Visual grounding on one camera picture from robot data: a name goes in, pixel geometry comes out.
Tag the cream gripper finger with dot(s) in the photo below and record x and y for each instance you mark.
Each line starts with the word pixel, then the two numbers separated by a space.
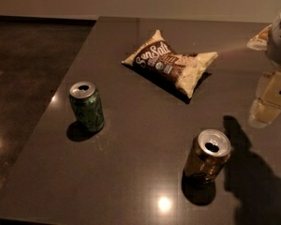
pixel 260 40
pixel 267 104

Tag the orange soda can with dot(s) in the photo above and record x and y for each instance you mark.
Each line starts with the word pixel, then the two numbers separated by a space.
pixel 209 152

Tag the green soda can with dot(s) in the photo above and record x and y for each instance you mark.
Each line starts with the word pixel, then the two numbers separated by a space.
pixel 86 104

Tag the sea salt chip bag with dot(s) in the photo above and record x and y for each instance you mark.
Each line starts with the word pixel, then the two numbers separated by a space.
pixel 156 57

